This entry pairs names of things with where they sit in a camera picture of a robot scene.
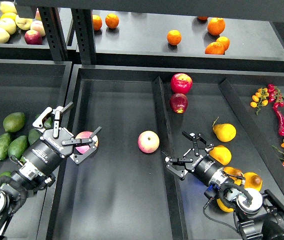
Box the orange cherry tomato bunch left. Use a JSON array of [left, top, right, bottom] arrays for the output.
[[250, 87, 269, 115]]

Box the yellow pear with stem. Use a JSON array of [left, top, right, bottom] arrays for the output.
[[212, 117, 236, 143]]

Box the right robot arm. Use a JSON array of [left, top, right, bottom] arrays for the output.
[[165, 131, 284, 240]]

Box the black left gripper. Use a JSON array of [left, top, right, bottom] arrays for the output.
[[21, 101, 102, 180]]

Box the black shelf post right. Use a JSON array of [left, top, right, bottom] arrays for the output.
[[71, 8, 97, 65]]

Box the yellow pear under gripper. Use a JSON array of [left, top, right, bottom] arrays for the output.
[[223, 166, 243, 186]]

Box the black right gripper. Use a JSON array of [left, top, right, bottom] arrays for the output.
[[161, 130, 226, 187]]

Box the red chili pepper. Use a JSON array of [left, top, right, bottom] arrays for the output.
[[272, 102, 284, 137]]

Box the pale pink apple on shelf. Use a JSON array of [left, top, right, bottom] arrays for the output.
[[30, 20, 46, 37]]

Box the red cherry tomato bunch top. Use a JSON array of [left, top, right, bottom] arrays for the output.
[[267, 84, 284, 107]]

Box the light green avocado front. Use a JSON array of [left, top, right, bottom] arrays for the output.
[[20, 156, 26, 164]]

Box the light green avocado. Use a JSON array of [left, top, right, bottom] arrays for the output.
[[20, 156, 26, 164], [3, 112, 26, 133]]

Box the black tray divider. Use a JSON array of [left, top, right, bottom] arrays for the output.
[[219, 79, 284, 195], [152, 76, 188, 240]]

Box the light green avocado top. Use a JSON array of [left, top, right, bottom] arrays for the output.
[[3, 112, 26, 133]]

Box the black tray divider left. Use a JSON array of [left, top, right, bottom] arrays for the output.
[[152, 76, 188, 240]]

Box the black middle tray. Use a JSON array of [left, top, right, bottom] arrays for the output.
[[50, 64, 284, 240]]

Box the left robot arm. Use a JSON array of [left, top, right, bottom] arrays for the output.
[[0, 102, 102, 240]]

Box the round yellow pear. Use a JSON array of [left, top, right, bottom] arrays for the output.
[[209, 145, 232, 166]]

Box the black tray divider right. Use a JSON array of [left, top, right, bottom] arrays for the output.
[[219, 79, 284, 195]]

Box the dark red apple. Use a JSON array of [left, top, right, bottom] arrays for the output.
[[169, 93, 188, 114]]

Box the bright red apple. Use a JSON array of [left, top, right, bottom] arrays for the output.
[[170, 73, 193, 95]]

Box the yellow pear lower right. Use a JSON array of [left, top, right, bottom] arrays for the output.
[[216, 198, 234, 213]]

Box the pink apple in left section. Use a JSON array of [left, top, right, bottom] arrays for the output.
[[76, 131, 99, 154]]

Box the front orange on shelf right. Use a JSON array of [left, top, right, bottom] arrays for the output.
[[205, 41, 225, 55]]

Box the yellow pear with brown end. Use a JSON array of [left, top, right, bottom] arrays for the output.
[[244, 172, 263, 191]]

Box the dark green avocado top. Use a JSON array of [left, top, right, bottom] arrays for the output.
[[37, 114, 53, 130]]

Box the black tray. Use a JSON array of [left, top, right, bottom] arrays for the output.
[[0, 59, 72, 240], [50, 64, 284, 240]]

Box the green avocado centre pile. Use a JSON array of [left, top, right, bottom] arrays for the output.
[[8, 135, 29, 160]]

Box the yellow apple with stem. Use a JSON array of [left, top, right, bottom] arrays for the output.
[[15, 15, 33, 31]]

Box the pink apple centre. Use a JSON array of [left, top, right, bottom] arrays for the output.
[[138, 130, 159, 154]]

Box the dark avocado middle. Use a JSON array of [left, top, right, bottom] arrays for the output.
[[28, 128, 42, 145]]

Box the black left tray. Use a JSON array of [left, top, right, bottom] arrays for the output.
[[0, 59, 72, 240]]

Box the black shelf post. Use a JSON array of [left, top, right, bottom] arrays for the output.
[[38, 6, 69, 61], [71, 8, 97, 65]]

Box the red apple on left shelf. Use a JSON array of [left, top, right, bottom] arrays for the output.
[[24, 29, 43, 45]]

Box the black shelf post left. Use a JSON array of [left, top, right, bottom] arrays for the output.
[[38, 6, 69, 61]]

